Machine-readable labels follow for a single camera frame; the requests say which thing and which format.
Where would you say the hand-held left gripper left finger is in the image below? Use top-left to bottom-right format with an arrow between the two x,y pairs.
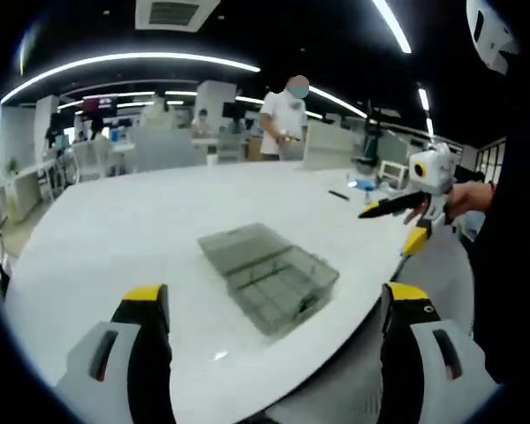
55,283 -> 178,424

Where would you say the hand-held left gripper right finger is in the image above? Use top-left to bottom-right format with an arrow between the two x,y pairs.
381,282 -> 503,424

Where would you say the clear plastic guide fixture box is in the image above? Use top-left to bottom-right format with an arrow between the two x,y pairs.
197,223 -> 340,341

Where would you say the person's right hand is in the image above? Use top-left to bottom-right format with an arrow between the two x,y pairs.
445,181 -> 494,217

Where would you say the blue packet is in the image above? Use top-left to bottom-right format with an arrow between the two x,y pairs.
346,174 -> 376,191

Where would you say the black tripod stand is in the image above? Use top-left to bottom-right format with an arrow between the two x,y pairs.
364,99 -> 401,164

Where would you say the white table partition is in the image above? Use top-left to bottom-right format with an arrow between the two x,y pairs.
302,121 -> 357,171

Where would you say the person's black clothing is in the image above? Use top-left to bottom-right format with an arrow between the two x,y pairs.
466,39 -> 530,385

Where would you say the white chest device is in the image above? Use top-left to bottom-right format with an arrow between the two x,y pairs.
466,0 -> 522,76

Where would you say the short ceiling light strip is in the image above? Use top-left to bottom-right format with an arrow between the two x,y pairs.
373,0 -> 413,54

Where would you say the grey desk partition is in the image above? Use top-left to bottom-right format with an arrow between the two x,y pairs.
134,127 -> 193,171

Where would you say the ceiling air vent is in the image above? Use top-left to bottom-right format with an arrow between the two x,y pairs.
135,0 -> 222,33

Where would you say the long curved ceiling light strip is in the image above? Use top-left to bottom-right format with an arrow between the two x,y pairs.
0,52 -> 261,105

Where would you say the thin gripper cable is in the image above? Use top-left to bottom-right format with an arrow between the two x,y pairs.
390,254 -> 412,284

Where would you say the white frame box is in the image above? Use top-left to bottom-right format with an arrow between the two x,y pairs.
379,159 -> 408,189

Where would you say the purple wall screen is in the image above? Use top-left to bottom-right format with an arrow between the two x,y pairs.
82,95 -> 118,117

